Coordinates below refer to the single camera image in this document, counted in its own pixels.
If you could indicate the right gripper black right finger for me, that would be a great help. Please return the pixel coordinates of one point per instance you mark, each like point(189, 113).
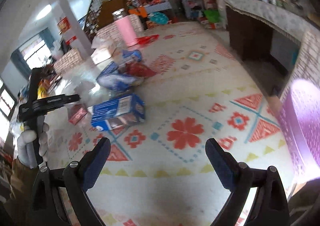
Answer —
point(270, 204)

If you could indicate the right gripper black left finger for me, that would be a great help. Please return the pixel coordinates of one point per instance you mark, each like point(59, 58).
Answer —
point(47, 207)

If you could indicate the blue toothpaste box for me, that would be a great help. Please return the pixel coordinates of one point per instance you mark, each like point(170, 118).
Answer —
point(123, 111)

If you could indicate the white gloved left hand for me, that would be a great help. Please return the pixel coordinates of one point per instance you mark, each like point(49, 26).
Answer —
point(26, 152)

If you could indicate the dark red cigarette box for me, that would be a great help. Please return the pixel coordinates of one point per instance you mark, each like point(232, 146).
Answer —
point(76, 113)

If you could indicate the crumpled blue plastic wrapper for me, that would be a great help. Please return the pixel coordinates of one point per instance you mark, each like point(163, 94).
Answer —
point(111, 78)

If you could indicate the white tissue pack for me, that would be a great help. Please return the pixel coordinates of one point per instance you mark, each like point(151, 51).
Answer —
point(103, 49)

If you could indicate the purple perforated waste basket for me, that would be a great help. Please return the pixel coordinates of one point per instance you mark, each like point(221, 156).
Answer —
point(299, 118)

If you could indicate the blue and white wrapper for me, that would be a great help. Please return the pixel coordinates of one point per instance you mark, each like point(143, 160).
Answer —
point(132, 55)

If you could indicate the wooden staircase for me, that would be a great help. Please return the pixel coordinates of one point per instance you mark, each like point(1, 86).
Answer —
point(100, 14)

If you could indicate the pink water bottle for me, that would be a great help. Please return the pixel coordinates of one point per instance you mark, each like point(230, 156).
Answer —
point(125, 27)

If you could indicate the red plastic wrapper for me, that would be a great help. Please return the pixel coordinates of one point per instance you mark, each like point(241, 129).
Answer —
point(145, 40)

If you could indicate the sideboard with lace cloth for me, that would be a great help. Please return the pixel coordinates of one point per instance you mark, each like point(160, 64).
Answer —
point(264, 32)

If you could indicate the green plastic bag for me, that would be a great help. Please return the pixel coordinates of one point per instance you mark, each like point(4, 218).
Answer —
point(213, 16)

